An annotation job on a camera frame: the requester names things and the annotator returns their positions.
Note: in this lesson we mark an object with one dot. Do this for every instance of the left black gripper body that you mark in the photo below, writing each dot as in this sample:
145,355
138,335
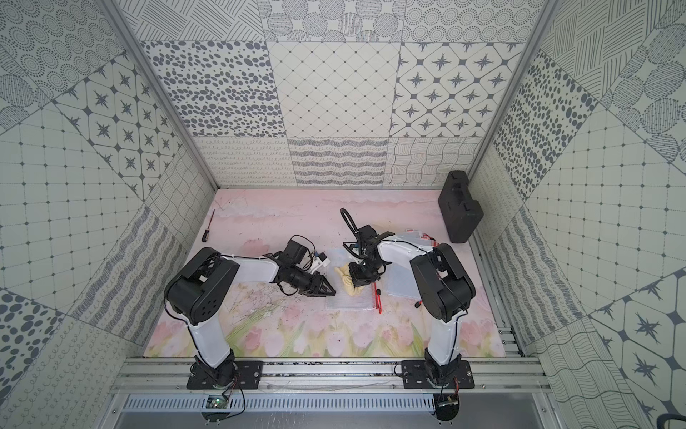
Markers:
312,281

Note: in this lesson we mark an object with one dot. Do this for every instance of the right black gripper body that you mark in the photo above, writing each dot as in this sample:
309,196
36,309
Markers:
365,272

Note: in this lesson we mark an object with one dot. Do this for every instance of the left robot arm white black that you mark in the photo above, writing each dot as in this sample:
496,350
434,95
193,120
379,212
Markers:
197,292

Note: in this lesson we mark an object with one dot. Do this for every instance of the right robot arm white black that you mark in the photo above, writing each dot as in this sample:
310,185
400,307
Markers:
444,287

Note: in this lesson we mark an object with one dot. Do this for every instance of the black plastic case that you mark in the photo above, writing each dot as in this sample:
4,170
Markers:
461,213

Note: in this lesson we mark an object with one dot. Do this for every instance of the black red screwdriver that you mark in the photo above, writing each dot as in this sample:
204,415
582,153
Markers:
206,233

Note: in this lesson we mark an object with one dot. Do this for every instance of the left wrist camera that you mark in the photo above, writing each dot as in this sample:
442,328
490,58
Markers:
297,254

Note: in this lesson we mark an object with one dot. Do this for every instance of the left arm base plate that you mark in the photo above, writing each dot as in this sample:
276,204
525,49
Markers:
243,374

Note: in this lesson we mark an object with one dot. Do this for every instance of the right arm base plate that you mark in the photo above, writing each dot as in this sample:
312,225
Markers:
427,374

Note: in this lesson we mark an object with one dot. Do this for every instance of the aluminium mounting rail frame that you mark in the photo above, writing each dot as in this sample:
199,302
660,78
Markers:
310,385

